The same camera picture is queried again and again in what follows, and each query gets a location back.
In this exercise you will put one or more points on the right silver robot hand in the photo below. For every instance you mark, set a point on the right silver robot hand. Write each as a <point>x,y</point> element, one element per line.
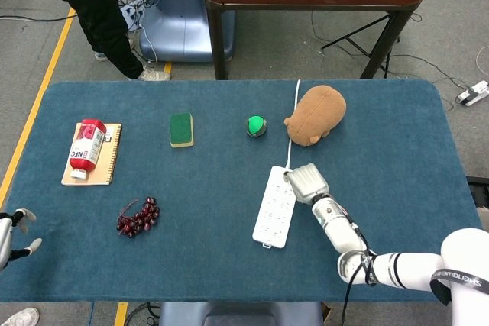
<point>307,183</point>

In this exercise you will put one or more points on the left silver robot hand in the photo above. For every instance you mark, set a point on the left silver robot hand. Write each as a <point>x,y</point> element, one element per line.
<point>5,236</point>

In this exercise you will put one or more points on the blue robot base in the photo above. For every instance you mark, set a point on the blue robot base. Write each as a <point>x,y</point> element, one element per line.
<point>179,17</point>

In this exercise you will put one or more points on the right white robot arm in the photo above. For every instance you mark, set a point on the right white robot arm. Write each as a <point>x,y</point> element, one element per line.
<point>382,253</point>

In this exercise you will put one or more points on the white floor power strip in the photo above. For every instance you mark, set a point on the white floor power strip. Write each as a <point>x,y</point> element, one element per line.
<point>475,94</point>

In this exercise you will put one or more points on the brown capybara plush toy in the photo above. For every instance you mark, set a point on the brown capybara plush toy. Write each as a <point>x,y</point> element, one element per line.
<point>315,114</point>

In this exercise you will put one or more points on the green and grey ball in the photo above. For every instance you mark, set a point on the green and grey ball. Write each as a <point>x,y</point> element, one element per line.
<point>256,126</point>

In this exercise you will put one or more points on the white sneaker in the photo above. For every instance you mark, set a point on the white sneaker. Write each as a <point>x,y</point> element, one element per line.
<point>21,317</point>

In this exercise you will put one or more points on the blue table cloth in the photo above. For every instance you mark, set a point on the blue table cloth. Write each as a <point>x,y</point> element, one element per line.
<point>210,246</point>

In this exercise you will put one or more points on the red juice bottle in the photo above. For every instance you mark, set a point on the red juice bottle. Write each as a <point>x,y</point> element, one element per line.
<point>88,147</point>

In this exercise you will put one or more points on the tan spiral notebook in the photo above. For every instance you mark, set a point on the tan spiral notebook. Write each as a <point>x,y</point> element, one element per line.
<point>103,158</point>

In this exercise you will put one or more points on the dark red grape bunch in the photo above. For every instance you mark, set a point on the dark red grape bunch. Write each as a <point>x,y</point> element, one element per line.
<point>139,219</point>

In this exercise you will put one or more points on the green and yellow sponge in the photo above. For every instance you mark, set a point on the green and yellow sponge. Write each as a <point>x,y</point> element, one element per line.
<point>181,130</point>

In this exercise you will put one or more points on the blue-grey robot chassis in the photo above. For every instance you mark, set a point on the blue-grey robot chassis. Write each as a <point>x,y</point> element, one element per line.
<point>240,314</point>

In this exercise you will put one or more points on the person in black clothes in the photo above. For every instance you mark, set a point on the person in black clothes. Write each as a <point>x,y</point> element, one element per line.
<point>95,13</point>

